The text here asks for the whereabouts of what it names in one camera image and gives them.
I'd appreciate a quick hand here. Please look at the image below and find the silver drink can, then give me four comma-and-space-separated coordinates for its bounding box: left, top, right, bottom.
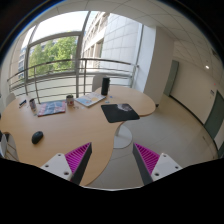
29, 98, 36, 112

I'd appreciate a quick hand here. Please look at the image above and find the white table base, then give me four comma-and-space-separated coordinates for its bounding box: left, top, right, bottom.
114, 125, 132, 149

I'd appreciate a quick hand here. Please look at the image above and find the red and blue magazine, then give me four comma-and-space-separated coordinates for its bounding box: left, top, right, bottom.
37, 101, 66, 117

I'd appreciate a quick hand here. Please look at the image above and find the grey door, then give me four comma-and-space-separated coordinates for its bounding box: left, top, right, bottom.
164, 60, 179, 96

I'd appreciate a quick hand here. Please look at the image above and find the white chair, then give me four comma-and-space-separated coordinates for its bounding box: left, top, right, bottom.
0, 133, 19, 161

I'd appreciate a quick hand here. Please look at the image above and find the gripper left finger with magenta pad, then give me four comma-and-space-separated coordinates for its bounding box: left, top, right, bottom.
42, 143, 92, 185

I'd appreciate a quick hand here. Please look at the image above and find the black computer mouse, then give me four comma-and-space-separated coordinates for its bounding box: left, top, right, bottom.
31, 131, 44, 144

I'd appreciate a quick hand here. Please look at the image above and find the metal balcony railing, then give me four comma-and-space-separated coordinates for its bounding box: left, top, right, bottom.
7, 58, 138, 103

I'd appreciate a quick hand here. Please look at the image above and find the black cylindrical bottle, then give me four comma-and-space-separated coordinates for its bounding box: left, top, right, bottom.
101, 77, 110, 96

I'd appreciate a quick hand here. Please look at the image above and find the black mouse pad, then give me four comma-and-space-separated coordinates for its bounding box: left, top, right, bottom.
101, 103, 139, 123

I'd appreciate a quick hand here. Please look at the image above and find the dark green door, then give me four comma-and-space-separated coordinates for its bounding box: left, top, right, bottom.
204, 92, 224, 139

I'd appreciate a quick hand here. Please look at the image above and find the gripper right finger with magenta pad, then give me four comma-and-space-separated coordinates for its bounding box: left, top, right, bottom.
133, 143, 182, 185

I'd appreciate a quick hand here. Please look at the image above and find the dark patterned mug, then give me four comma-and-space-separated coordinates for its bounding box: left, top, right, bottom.
66, 94, 74, 106

